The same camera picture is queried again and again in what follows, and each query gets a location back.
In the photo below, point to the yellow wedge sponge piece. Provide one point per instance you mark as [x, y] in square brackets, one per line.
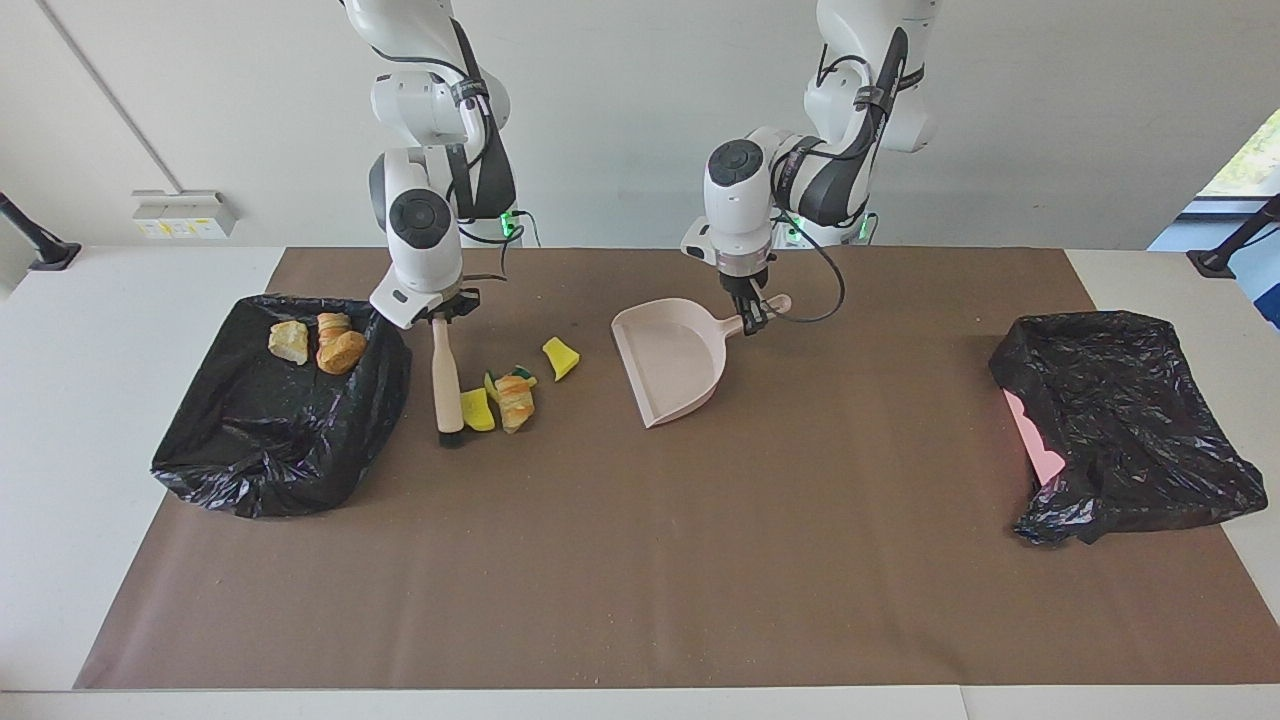
[561, 358]

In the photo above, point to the brown paper table mat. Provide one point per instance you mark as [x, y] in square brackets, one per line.
[640, 620]

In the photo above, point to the pale yellow trash piece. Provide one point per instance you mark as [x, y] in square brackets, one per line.
[333, 322]

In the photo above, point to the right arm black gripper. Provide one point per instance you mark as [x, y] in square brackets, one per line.
[455, 305]

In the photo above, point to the white wall socket box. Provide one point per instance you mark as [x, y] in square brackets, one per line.
[185, 215]

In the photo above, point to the pink plastic bin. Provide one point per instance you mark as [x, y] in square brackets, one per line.
[1035, 440]

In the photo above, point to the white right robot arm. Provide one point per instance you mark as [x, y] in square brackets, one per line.
[420, 250]

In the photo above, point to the pale green trash piece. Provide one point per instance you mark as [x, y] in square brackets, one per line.
[288, 342]

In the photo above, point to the black stand with clamp foot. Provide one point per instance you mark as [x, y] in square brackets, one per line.
[40, 245]
[1225, 255]

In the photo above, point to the left black-bagged bin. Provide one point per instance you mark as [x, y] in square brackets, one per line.
[270, 430]

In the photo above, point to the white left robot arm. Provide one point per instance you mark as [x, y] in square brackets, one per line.
[738, 200]

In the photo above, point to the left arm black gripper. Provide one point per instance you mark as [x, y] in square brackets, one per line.
[748, 280]

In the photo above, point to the beige plastic dustpan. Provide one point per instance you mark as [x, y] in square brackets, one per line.
[670, 360]

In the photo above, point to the black plastic trash bag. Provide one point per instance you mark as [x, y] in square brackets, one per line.
[1130, 420]

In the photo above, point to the striped orange croissant toy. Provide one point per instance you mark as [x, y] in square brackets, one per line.
[516, 405]

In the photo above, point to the window with green view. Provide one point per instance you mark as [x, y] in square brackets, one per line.
[1250, 160]

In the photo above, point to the brown bread roll toy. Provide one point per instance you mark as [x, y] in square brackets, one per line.
[341, 353]

